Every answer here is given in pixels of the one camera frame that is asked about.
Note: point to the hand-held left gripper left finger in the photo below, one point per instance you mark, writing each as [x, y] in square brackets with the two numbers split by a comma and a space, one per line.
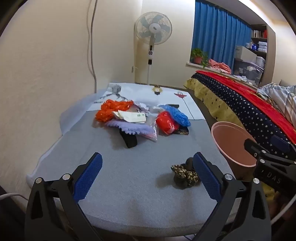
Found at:
[90, 178]

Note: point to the white tissue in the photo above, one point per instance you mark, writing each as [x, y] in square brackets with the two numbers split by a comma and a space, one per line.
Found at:
[141, 105]

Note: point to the blue curtain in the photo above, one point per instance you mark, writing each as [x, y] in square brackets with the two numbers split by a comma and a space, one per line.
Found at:
[215, 34]

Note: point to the black gold braided scrunchie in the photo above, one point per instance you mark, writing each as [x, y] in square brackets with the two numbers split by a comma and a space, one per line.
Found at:
[185, 176]

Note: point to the row of books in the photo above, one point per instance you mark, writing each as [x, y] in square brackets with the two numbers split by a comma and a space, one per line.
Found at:
[256, 33]

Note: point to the potted green plant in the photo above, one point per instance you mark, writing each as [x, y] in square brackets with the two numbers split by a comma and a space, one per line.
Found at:
[198, 56]

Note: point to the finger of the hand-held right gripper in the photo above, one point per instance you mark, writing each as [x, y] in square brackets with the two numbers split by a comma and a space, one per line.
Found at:
[254, 149]
[280, 142]

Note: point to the stack of white cloths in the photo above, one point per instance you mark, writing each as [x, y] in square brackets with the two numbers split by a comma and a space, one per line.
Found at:
[262, 45]

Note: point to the wooden bookshelf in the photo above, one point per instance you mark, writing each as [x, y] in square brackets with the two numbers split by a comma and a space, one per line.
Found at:
[270, 58]

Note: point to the pink folded cloth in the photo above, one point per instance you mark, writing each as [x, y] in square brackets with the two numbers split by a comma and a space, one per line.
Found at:
[218, 64]

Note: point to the pink plastic bin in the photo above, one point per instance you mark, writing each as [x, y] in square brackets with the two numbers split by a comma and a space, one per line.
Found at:
[231, 143]

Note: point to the white crumpled cloth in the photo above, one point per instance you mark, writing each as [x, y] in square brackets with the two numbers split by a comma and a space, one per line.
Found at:
[242, 78]

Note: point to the grey cardboard box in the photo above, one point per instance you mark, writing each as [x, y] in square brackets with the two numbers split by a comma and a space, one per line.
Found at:
[244, 53]

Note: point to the small clear storage box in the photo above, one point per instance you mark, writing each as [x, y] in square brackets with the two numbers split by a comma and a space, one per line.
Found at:
[260, 61]

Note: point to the blue white packet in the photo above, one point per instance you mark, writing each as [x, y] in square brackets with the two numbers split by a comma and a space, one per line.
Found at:
[254, 46]

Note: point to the small table with white cloth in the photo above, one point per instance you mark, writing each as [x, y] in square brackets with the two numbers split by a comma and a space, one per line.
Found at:
[127, 185]

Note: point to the small black box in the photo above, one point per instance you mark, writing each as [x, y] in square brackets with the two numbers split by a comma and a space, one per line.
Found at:
[129, 140]

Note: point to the clear storage box purple lid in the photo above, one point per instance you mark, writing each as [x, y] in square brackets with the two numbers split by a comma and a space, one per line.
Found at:
[245, 69]

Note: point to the white standing fan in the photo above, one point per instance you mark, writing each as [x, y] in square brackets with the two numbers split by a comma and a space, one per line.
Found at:
[152, 27]

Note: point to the bed with star blanket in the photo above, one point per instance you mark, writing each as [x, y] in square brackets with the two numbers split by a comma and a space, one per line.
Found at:
[231, 104]

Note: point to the white paper receipt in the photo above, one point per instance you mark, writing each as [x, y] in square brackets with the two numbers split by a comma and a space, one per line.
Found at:
[134, 117]

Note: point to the purple fluffy cloth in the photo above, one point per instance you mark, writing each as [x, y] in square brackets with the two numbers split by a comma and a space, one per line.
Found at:
[134, 129]

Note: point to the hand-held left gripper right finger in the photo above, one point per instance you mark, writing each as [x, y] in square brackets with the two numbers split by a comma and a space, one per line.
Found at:
[207, 178]

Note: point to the yellow bed skirt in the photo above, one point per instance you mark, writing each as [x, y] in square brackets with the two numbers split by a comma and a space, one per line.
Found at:
[208, 92]

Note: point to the dark patterned packet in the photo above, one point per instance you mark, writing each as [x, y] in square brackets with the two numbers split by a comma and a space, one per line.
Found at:
[182, 131]

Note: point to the blue striped duvet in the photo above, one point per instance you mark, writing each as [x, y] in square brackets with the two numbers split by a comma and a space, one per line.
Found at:
[282, 97]

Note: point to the bed with red blanket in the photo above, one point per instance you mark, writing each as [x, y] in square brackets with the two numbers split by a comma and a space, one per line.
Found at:
[242, 92]

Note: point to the red plastic bag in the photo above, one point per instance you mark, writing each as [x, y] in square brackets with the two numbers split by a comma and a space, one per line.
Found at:
[165, 122]

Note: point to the blue plastic bag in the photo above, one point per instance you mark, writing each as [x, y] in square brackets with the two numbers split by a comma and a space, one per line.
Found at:
[180, 117]

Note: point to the grey headboard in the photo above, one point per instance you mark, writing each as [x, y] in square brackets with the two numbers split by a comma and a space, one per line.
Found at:
[283, 83]

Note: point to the white wall plug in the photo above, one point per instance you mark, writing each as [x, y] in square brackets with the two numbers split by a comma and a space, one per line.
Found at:
[133, 68]

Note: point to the clear plastic bag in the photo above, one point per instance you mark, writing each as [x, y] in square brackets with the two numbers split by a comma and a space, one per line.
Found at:
[151, 120]

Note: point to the orange plastic bag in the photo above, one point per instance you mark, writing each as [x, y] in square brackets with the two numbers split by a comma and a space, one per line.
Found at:
[106, 111]

